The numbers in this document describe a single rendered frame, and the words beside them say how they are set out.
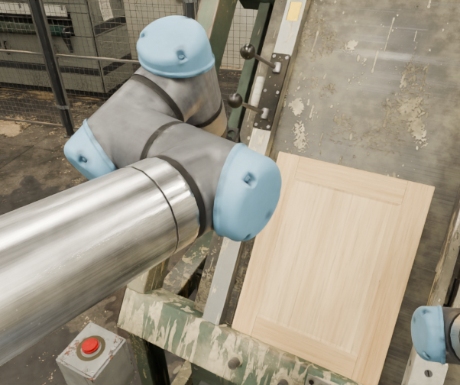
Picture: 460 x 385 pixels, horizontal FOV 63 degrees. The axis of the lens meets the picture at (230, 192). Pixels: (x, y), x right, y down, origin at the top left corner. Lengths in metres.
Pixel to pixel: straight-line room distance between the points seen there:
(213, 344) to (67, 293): 0.85
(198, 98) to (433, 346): 0.44
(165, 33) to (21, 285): 0.29
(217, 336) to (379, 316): 0.41
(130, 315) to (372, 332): 0.65
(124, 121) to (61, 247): 0.18
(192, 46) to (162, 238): 0.21
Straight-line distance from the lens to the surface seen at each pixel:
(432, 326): 0.59
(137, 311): 1.15
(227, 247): 1.00
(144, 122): 0.36
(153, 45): 0.41
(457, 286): 0.94
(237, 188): 0.27
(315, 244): 0.97
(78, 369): 1.02
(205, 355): 1.08
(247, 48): 0.94
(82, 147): 0.38
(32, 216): 0.24
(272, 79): 1.01
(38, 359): 2.26
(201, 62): 0.40
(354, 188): 0.96
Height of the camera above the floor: 1.76
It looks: 35 degrees down
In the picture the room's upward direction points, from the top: straight up
